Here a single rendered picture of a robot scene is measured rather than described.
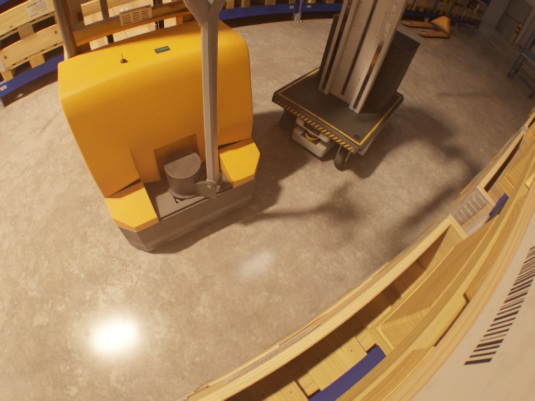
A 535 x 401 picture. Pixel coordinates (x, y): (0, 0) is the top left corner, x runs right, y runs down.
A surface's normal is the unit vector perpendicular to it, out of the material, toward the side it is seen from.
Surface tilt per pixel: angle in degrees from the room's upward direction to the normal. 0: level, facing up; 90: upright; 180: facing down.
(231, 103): 74
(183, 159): 0
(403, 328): 90
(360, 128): 0
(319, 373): 0
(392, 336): 90
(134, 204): 22
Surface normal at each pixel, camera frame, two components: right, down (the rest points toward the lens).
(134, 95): 0.55, 0.57
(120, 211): 0.32, -0.22
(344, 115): 0.12, -0.53
